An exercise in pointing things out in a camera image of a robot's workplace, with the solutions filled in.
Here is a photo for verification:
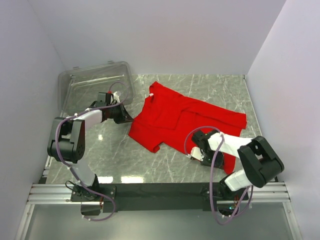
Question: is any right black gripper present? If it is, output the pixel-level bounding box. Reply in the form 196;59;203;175
200;150;225;170

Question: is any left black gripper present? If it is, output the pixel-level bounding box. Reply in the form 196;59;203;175
107;101;134;124

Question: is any red t shirt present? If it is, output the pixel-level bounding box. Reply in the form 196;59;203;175
127;81;248;175

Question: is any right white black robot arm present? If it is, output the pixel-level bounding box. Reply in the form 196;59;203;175
188;129;285;201

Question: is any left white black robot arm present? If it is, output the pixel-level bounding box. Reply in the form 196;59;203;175
47;91;134;201

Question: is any clear plastic storage bin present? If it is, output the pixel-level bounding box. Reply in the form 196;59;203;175
58;61;136;115

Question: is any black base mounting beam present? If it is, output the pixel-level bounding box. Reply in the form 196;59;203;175
70;182;250;215

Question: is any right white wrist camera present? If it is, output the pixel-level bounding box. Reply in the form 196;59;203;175
187;146;204;162

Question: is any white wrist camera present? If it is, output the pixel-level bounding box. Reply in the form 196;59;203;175
187;146;204;162
108;91;122;105

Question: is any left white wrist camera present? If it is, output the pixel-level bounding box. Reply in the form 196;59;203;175
108;91;122;105

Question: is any right aluminium side rail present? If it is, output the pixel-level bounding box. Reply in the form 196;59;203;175
282;201;303;240

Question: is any aluminium extrusion frame rail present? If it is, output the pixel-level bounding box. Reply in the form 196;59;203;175
26;182;291;205

